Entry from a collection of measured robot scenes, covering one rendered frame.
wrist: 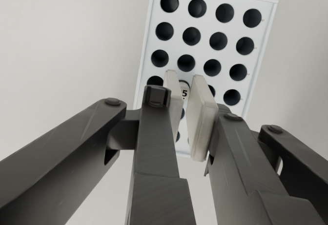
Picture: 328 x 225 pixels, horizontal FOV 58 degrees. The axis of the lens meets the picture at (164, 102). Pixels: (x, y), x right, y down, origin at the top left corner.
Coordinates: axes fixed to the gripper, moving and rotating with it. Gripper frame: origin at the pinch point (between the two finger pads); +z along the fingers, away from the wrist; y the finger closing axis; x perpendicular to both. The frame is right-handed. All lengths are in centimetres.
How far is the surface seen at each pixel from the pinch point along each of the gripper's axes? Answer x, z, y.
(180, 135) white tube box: -3.6, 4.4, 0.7
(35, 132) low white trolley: -7.2, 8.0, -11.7
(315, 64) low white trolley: 3.2, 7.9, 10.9
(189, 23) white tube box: 4.7, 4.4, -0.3
